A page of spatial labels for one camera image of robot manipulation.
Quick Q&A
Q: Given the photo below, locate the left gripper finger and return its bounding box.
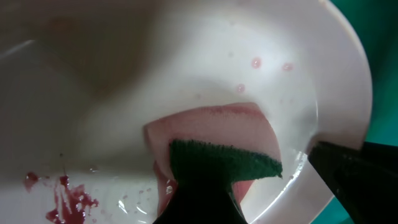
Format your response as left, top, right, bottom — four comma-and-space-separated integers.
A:
154, 182, 247, 224

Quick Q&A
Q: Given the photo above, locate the teal plastic tray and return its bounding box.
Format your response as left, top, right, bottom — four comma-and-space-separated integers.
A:
314, 0, 397, 223

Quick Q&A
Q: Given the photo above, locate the white plate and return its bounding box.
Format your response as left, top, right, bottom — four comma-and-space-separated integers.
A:
1, 0, 373, 223

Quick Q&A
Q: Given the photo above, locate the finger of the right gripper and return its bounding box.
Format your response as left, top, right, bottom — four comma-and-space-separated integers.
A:
308, 142, 397, 223

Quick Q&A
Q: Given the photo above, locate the green sponge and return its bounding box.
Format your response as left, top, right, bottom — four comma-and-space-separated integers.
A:
143, 103, 283, 216

